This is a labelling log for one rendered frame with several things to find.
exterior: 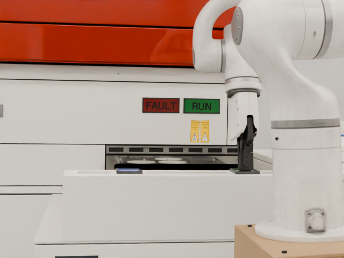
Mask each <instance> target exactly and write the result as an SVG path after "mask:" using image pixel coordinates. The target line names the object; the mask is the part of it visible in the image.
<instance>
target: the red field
mask: <svg viewBox="0 0 344 258"><path fill-rule="evenodd" d="M178 106H179V100H178V99H144V109H143V111H144V112H178Z"/></svg>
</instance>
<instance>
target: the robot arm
mask: <svg viewBox="0 0 344 258"><path fill-rule="evenodd" d="M235 6H237V7H236V9H235V11H234V13H233V17H232V22H231V24H228V25H227V26H226V27H225V28H224V38H223V39H213V38H212V29H213V25H214V23H215V21H216V20H217V18H218V17H219V16H220V15H221V14H222V13H223V12H225V11H226V10H228V9H230V8H232V7H235ZM341 57H344V0H210V1H209V2H208V3H207V4H206V5H205V6H204V7H203V9H202V10H201V12H200V13H199V15H198V17H197V19H196V21H195V25H194V28H193V37H192V59H193V65H194V68H195V69H196V70H197V71H199V72H205V73H224V75H225V93H226V94H227V98H230V105H229V140H230V141H233V140H234V139H237V148H238V170H239V171H252V170H253V169H254V168H253V141H254V137H256V136H257V135H258V134H259V111H258V103H257V98H258V97H260V92H261V91H262V83H263V85H264V87H265V89H266V91H267V95H268V98H269V105H270V119H271V147H272V175H273V205H274V219H271V220H266V221H262V222H259V223H257V224H256V225H255V233H256V234H257V235H258V236H260V237H263V238H266V239H270V240H275V241H282V242H293V243H329V242H340V241H344V218H343V192H342V160H341V131H340V106H339V100H338V96H337V94H336V92H335V91H334V90H332V89H331V88H330V87H328V86H326V85H324V84H321V83H319V82H317V81H314V80H311V79H309V78H307V77H306V76H304V75H303V74H302V73H301V72H300V71H299V70H298V69H297V68H296V66H295V65H294V63H293V60H305V59H334V58H341Z"/></svg>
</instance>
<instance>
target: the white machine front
mask: <svg viewBox="0 0 344 258"><path fill-rule="evenodd" d="M144 99H178V100H179V106H178V112H144V111H143V109H144ZM185 99H194V100H219V112H218V113H205V112H185ZM229 105H230V98H227V94H226V93H225V75H224V73H205V72H199V71H197V70H196V69H195V68H169V67H128V66H87V65H66V64H25V63H0V194H62V193H63V188H62V187H63V175H64V172H65V170H106V155H186V156H237V154H107V153H106V146H237V139H234V140H233V141H230V140H229ZM191 120H199V121H200V129H199V142H190V129H191ZM203 120H209V142H201V121H203Z"/></svg>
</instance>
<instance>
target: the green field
mask: <svg viewBox="0 0 344 258"><path fill-rule="evenodd" d="M185 112H205V113H218V112H219V100H194V99H185Z"/></svg>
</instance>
